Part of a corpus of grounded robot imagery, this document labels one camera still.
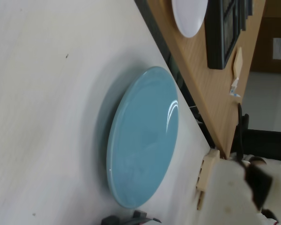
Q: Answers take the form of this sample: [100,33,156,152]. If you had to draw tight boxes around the small white blue piece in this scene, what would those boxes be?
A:
[229,77,241,98]

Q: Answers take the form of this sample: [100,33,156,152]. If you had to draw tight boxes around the black framed rack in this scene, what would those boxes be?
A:
[205,0,253,70]

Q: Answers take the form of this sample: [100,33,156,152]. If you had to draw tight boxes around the light wooden desk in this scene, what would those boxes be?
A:
[146,0,266,159]

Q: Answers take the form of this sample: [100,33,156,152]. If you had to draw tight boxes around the black bulky furniture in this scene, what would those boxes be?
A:
[234,127,281,163]

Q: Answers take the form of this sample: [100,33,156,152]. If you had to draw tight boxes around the brown cardboard box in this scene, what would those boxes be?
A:
[249,0,281,74]

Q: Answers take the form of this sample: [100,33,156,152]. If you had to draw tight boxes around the white oval dish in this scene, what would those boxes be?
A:
[171,0,208,38]

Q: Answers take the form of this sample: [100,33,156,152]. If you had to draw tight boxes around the beige wooden piece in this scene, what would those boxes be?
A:
[233,46,244,79]

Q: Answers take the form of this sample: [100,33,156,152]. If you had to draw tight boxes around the grey circular toy track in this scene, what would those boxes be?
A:
[101,210,162,225]

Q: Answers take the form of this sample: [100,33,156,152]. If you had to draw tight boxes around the black cable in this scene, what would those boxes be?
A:
[234,102,250,162]

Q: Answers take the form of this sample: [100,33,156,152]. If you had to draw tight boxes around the blue round dish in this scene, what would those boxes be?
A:
[106,66,180,209]

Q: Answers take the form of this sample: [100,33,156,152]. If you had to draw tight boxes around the beige notched wooden block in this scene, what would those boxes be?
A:
[195,149,221,210]

